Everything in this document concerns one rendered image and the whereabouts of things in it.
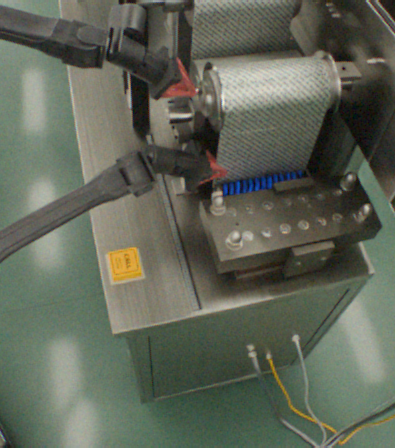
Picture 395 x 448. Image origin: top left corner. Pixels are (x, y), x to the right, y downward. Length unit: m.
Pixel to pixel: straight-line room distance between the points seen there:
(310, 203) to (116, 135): 0.59
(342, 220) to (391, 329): 1.18
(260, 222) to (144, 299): 0.32
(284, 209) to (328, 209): 0.11
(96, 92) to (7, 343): 1.12
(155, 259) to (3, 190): 1.46
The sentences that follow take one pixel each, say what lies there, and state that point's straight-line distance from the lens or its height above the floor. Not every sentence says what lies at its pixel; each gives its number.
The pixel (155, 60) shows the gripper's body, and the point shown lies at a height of 1.36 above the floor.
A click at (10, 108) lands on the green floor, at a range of 2.94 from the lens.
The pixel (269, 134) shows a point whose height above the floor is 1.18.
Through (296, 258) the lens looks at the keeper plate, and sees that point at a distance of 1.14.
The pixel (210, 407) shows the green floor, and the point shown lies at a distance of 2.03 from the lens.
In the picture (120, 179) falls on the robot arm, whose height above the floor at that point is 1.20.
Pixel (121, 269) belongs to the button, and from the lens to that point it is 1.19.
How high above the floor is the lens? 1.98
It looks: 58 degrees down
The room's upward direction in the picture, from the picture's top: 6 degrees clockwise
